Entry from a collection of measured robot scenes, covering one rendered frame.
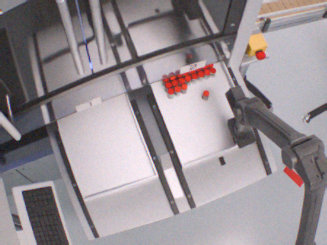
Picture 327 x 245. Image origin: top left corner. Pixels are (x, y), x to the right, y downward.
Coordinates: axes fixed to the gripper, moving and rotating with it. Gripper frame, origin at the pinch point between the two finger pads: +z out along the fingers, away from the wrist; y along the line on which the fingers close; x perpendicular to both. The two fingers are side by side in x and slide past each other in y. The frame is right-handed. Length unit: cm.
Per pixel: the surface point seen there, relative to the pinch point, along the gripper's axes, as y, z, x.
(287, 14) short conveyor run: 38, -8, -42
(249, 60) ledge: 26.2, -0.6, -16.9
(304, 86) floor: 42, 86, -75
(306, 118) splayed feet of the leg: 23, 85, -66
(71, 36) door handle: 7, -77, 40
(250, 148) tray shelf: -2.6, 4.0, -3.9
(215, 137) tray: 5.2, 2.6, 6.3
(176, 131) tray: 11.4, 1.7, 17.4
